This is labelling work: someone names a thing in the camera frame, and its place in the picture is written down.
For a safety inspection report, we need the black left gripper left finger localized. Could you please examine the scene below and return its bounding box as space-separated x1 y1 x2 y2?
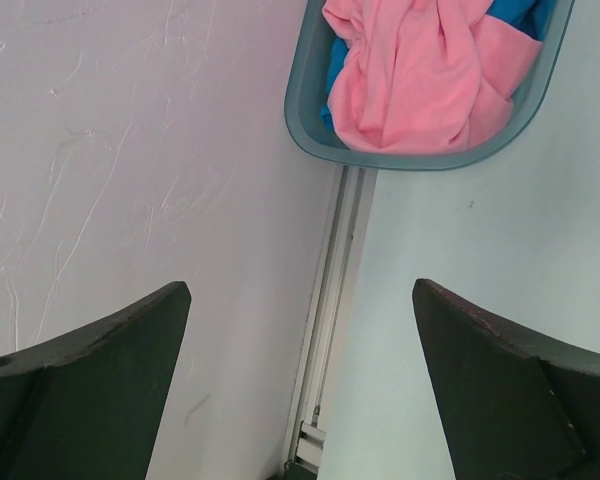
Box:
0 281 191 479

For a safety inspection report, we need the pink t-shirt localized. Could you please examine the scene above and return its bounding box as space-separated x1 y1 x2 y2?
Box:
322 0 545 154

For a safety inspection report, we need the left aluminium side rail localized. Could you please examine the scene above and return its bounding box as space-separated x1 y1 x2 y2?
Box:
282 167 377 473

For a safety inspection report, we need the grey-blue plastic basket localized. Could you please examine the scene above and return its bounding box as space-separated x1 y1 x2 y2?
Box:
284 1 574 171

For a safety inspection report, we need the blue t-shirt in basket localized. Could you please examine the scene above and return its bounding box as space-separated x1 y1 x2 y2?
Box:
318 0 556 134

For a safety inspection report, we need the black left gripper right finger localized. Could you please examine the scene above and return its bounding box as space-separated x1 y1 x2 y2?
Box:
412 279 600 479

